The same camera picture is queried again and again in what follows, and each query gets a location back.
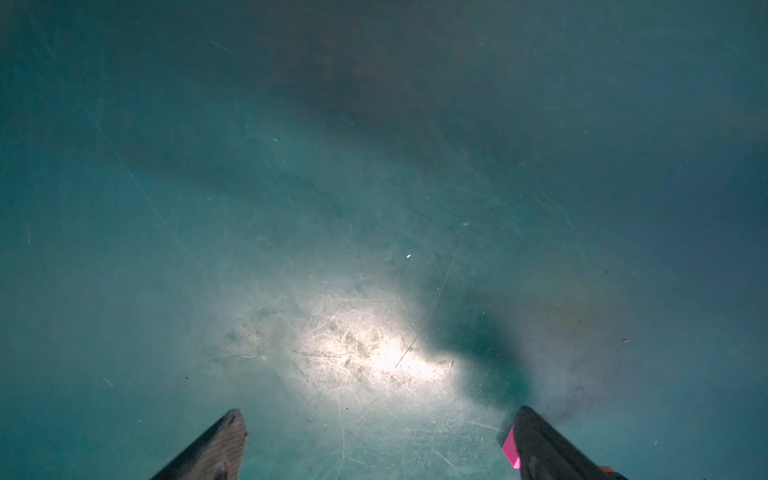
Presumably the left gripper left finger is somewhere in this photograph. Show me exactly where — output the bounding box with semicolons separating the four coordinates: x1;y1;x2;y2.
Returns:
152;409;247;480

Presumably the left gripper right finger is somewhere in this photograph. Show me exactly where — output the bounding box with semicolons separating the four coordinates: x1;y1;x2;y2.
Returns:
512;406;626;480

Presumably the magenta lego brick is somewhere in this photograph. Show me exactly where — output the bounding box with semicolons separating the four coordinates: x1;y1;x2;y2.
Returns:
501;426;521;470

